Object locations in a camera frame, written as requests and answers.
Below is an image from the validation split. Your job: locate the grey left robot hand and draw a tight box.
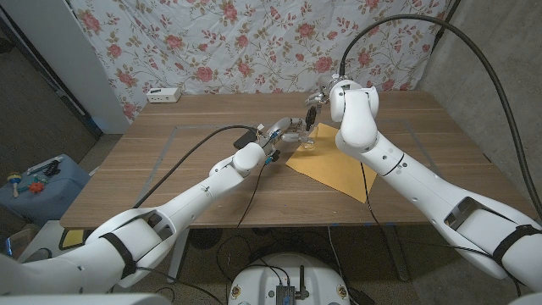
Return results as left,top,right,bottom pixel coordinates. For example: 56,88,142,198
257,116,317,164

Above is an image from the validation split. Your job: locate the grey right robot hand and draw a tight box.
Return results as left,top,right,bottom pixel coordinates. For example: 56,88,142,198
304,74,340,109

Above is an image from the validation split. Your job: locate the clear plastic dispenser bottle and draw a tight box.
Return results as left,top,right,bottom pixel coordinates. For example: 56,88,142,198
298,126,318,152

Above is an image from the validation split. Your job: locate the yellow paper envelope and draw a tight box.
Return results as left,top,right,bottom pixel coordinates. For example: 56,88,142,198
285,122,378,204

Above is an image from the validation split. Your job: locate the small black wallet case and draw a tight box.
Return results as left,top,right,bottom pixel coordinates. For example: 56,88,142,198
233,130,257,150

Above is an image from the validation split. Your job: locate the floral rose backdrop cloth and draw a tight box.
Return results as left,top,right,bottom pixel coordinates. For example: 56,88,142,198
69,0,452,124

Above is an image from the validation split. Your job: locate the white power strip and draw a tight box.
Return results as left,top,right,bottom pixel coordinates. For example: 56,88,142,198
146,87,182,104

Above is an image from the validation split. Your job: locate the black round floor disc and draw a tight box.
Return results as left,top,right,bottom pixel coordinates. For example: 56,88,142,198
189,228,224,251

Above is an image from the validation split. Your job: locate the black backdrop pole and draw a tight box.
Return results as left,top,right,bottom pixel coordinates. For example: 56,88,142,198
431,0,462,42

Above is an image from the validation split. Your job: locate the white robot torso base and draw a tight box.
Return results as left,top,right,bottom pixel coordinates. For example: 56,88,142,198
227,252,351,305

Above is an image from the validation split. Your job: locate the white table leg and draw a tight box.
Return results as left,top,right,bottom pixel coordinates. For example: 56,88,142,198
166,228,191,284

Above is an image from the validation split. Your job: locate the grey table leg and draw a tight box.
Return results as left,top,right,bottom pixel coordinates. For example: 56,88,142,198
380,224,411,283

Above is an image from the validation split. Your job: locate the white cabinet panel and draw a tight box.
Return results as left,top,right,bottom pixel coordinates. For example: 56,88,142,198
0,0,130,136

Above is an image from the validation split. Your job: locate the black toy piece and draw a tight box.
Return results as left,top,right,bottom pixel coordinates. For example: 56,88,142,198
43,159,61,178

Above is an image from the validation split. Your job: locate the yellow and black sign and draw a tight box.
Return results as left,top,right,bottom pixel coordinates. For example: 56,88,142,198
58,228,89,251

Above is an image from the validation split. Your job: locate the blue storage box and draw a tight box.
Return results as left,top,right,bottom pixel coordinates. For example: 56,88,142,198
0,153,91,228

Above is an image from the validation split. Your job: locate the white flat tool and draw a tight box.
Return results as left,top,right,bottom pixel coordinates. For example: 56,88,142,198
26,155,64,175

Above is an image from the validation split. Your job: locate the white robot torso rim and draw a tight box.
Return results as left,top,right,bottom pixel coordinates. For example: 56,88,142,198
0,291,173,305

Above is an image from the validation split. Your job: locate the yellow and blue maraca toy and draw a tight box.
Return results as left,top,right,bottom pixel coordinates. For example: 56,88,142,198
7,171,23,199

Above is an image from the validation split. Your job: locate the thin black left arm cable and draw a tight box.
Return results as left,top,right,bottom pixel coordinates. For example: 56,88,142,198
214,152,280,298

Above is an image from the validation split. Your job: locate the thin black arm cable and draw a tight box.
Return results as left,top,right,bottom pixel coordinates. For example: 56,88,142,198
359,163,523,297
214,152,280,298

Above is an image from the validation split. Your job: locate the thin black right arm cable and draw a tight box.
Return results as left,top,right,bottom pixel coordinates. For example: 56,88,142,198
359,163,523,297

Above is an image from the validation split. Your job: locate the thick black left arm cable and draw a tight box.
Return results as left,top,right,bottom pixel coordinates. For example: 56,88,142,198
133,124,257,209

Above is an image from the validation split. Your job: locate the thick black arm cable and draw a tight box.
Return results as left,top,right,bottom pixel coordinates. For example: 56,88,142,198
133,124,257,209
338,14,542,219

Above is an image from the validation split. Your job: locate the black floor cable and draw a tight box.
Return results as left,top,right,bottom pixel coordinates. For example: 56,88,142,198
214,233,306,283

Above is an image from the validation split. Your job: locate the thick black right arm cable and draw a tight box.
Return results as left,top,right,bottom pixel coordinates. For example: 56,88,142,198
338,14,542,219

